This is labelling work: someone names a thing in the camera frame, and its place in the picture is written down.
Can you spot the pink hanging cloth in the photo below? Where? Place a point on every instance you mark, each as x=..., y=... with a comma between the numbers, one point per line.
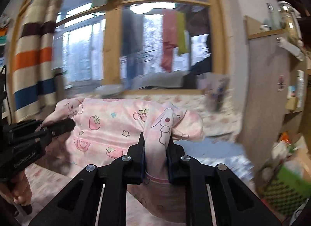
x=169, y=38

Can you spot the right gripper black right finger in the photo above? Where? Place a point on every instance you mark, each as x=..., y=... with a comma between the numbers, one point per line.
x=214, y=195

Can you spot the wooden framed window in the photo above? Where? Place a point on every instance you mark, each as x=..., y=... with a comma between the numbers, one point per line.
x=120, y=41

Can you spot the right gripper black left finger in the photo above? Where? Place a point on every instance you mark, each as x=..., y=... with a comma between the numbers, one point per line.
x=97, y=195

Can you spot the clear pen holder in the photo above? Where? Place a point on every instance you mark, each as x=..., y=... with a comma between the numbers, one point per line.
x=215, y=91

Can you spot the striped Paris curtain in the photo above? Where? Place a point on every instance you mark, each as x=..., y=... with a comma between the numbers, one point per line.
x=33, y=78

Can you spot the left human hand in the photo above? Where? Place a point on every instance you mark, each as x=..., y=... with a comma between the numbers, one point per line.
x=21, y=193

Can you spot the light blue folded blanket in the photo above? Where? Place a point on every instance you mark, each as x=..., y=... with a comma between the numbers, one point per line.
x=229, y=153

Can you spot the green checkered basket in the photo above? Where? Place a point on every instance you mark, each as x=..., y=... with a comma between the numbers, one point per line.
x=286, y=191

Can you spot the wooden cabinet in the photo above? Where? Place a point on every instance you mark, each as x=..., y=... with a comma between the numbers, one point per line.
x=272, y=70

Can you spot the pink cartoon print pants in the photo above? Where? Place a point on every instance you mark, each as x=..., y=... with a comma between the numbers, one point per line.
x=104, y=131

